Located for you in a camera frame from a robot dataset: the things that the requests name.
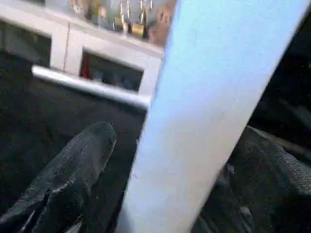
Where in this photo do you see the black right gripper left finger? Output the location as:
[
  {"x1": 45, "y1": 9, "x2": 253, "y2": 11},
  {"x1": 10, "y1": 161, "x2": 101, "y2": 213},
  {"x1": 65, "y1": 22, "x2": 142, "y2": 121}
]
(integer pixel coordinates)
[{"x1": 0, "y1": 121, "x2": 118, "y2": 233}]

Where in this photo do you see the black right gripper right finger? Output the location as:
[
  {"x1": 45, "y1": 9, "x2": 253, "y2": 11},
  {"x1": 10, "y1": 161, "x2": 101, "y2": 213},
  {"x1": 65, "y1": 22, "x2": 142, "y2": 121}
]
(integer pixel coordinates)
[{"x1": 194, "y1": 125, "x2": 311, "y2": 233}]

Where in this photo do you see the white cabinet with glass doors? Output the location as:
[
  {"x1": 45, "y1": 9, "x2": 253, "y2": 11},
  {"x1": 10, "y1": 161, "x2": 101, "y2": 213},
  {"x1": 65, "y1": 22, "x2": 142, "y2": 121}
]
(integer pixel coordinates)
[{"x1": 0, "y1": 3, "x2": 164, "y2": 98}]

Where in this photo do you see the black mat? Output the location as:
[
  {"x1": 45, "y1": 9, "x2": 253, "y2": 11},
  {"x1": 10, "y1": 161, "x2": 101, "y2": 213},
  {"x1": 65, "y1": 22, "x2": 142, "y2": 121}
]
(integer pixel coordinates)
[{"x1": 0, "y1": 50, "x2": 311, "y2": 233}]

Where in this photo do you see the white plastic table leg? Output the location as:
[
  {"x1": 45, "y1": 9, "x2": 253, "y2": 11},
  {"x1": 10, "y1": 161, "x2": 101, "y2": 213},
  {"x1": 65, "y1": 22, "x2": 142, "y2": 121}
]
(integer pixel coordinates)
[
  {"x1": 116, "y1": 0, "x2": 311, "y2": 233},
  {"x1": 31, "y1": 65, "x2": 152, "y2": 110}
]

